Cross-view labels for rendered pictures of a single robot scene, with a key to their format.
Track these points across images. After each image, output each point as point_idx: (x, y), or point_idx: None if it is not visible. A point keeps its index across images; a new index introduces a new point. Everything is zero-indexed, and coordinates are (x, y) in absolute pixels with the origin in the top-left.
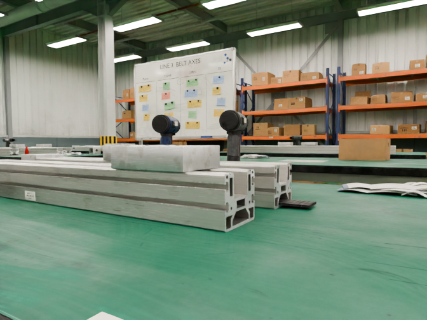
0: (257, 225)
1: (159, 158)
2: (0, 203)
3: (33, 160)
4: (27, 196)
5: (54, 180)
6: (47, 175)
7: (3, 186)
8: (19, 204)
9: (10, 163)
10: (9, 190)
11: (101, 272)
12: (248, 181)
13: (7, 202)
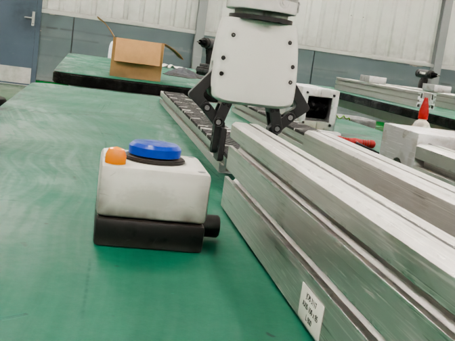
0: None
1: None
2: (221, 303)
3: (382, 161)
4: (304, 308)
5: (390, 308)
6: (379, 260)
7: (267, 231)
8: (259, 340)
9: (294, 162)
10: (275, 255)
11: None
12: None
13: (246, 303)
